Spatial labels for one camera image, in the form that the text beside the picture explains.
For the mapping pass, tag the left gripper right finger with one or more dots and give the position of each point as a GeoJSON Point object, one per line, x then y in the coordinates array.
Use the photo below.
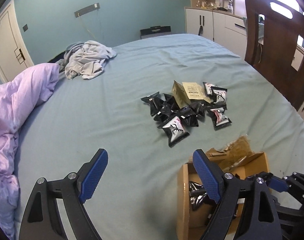
{"type": "Point", "coordinates": [259, 218]}

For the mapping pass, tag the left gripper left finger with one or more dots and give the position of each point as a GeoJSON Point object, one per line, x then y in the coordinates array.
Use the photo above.
{"type": "Point", "coordinates": [41, 219]}

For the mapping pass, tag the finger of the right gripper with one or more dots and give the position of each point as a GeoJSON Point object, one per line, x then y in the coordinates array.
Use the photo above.
{"type": "Point", "coordinates": [273, 182]}

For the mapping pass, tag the white black deer snack packet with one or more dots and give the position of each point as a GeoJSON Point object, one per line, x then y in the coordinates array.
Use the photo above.
{"type": "Point", "coordinates": [174, 131]}

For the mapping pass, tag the snack packets inside box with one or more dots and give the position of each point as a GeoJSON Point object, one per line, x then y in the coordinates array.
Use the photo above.
{"type": "Point", "coordinates": [198, 196]}

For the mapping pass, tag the brown cardboard box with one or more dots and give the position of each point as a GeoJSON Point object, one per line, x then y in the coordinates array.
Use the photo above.
{"type": "Point", "coordinates": [239, 160]}

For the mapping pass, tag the white red snack packet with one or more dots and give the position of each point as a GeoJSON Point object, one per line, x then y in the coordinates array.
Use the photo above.
{"type": "Point", "coordinates": [218, 117]}

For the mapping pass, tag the white snack packet upper right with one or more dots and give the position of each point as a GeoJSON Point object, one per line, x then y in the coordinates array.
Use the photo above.
{"type": "Point", "coordinates": [219, 95]}

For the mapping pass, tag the black snack packet centre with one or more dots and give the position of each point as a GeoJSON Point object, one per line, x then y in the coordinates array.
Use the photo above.
{"type": "Point", "coordinates": [188, 116]}

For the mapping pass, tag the small snack packet top right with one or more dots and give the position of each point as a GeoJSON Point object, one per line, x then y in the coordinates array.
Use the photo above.
{"type": "Point", "coordinates": [208, 88]}

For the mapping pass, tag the lilac duvet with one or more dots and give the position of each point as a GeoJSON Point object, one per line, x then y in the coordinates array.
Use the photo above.
{"type": "Point", "coordinates": [18, 98]}

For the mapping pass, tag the kraft brown snack pouch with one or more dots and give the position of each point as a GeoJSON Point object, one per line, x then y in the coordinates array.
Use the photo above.
{"type": "Point", "coordinates": [180, 95]}

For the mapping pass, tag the teal bed sheet mattress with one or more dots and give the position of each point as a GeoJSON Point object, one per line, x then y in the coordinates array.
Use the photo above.
{"type": "Point", "coordinates": [136, 197]}

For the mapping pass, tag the black snack packet far left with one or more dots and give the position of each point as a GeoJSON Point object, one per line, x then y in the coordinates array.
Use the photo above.
{"type": "Point", "coordinates": [154, 101]}

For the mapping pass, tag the dark wooden chair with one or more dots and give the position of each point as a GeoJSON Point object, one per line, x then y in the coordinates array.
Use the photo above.
{"type": "Point", "coordinates": [273, 29]}

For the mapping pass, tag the crumpled grey clothing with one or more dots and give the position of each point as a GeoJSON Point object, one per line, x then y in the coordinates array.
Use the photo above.
{"type": "Point", "coordinates": [85, 59]}

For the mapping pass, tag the white door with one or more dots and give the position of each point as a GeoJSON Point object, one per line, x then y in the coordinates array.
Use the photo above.
{"type": "Point", "coordinates": [14, 56]}

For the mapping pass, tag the white cabinet unit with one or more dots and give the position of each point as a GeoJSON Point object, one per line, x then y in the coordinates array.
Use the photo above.
{"type": "Point", "coordinates": [225, 28]}

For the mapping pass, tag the metal wall bracket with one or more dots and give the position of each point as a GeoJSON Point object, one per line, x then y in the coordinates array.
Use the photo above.
{"type": "Point", "coordinates": [87, 9]}

